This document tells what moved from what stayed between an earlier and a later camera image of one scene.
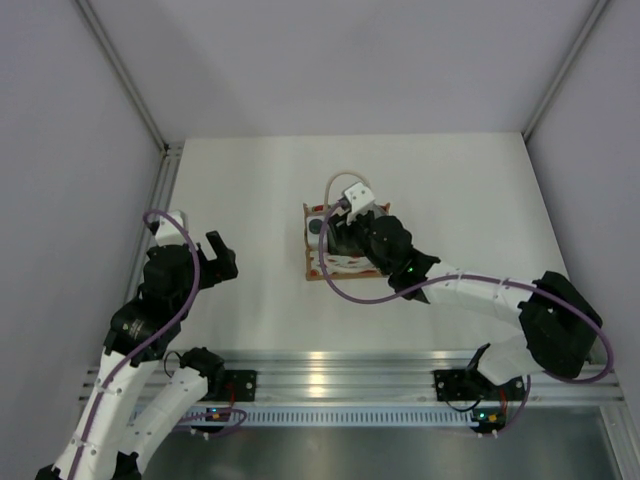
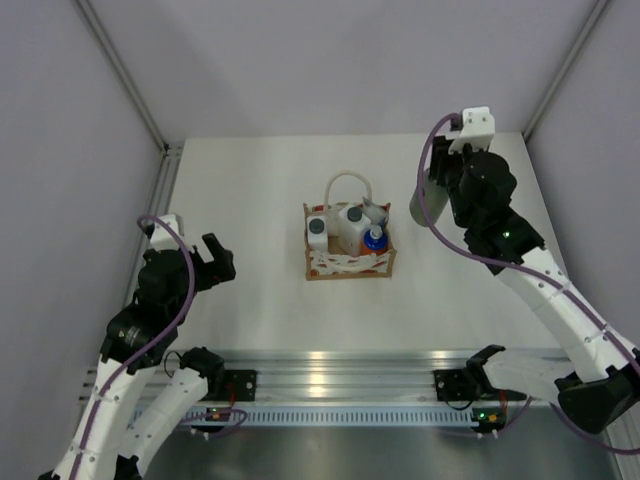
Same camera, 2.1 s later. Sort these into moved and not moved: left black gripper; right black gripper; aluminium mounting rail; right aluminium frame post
Moved: right black gripper
Not moved: right aluminium frame post; aluminium mounting rail; left black gripper
